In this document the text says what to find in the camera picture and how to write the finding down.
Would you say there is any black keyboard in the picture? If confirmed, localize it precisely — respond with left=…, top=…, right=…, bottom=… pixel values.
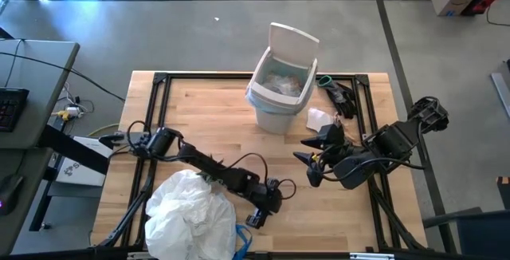
left=0, top=87, right=31, bottom=133

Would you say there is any grey metal bar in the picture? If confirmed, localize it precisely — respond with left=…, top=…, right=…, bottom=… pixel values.
left=490, top=72, right=510, bottom=120

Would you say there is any crumpled tan clear wrapper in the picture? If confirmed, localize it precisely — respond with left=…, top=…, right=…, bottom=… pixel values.
left=334, top=115, right=354, bottom=134

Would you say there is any white swing bin lid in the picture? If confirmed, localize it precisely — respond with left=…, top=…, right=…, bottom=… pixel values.
left=246, top=22, right=320, bottom=114

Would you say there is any torn white paper piece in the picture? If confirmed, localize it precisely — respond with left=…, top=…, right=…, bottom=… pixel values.
left=305, top=107, right=335, bottom=132

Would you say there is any black cable with yellow tag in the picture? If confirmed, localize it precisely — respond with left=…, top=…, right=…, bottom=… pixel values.
left=305, top=152, right=426, bottom=188

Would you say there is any dark blue chair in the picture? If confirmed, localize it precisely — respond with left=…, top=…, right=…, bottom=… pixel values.
left=422, top=207, right=510, bottom=260

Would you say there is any blue bag strap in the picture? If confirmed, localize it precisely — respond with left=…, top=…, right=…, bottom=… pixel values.
left=231, top=223, right=253, bottom=260

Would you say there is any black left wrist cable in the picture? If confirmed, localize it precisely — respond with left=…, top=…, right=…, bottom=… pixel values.
left=222, top=152, right=298, bottom=202

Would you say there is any black glove with green cuff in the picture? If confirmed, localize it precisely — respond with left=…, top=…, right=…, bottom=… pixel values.
left=317, top=75, right=359, bottom=120

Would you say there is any blue plastic bin liner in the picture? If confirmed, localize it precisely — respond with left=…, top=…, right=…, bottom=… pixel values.
left=245, top=88, right=296, bottom=116

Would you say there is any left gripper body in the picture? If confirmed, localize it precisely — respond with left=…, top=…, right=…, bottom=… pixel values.
left=245, top=177, right=284, bottom=215

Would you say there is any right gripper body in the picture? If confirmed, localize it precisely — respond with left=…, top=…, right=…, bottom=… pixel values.
left=318, top=140, right=354, bottom=173

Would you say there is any grey desk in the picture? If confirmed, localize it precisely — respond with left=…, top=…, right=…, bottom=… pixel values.
left=0, top=38, right=81, bottom=150
left=0, top=147, right=56, bottom=254

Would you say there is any black desk cable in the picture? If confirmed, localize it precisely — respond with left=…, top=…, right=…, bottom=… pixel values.
left=0, top=50, right=128, bottom=104

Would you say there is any white plastic trash bin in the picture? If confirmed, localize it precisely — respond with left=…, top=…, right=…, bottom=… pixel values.
left=254, top=107, right=298, bottom=135

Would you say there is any white printed box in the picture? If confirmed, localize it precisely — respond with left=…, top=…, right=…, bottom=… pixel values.
left=55, top=138, right=115, bottom=187

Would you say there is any black aluminium table frame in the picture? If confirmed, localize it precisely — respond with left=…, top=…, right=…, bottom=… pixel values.
left=90, top=71, right=430, bottom=253

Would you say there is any black computer mouse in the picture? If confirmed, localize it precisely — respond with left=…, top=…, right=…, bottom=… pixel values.
left=0, top=173, right=26, bottom=216

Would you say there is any large white plastic bag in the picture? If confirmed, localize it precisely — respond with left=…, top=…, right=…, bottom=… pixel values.
left=144, top=168, right=238, bottom=260

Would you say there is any yellow cable plug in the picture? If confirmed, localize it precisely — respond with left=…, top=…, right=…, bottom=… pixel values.
left=50, top=109, right=76, bottom=122

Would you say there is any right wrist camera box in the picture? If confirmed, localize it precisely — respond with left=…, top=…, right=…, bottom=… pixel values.
left=318, top=123, right=346, bottom=148

